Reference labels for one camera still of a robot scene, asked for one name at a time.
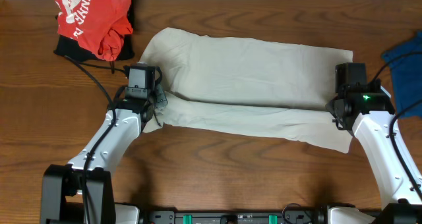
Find blue t-shirt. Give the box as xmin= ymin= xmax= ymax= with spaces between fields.
xmin=382 ymin=31 xmax=421 ymax=113

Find beige t-shirt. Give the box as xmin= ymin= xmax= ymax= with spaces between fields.
xmin=140 ymin=28 xmax=353 ymax=153

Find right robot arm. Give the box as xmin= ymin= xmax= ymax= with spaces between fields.
xmin=324 ymin=92 xmax=421 ymax=223

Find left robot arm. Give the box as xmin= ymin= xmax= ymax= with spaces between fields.
xmin=40 ymin=85 xmax=167 ymax=223

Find left black cable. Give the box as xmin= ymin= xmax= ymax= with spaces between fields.
xmin=64 ymin=55 xmax=129 ymax=224

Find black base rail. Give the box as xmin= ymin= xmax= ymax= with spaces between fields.
xmin=144 ymin=206 xmax=328 ymax=224

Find red printed t-shirt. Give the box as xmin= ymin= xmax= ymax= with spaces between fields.
xmin=55 ymin=0 xmax=133 ymax=61

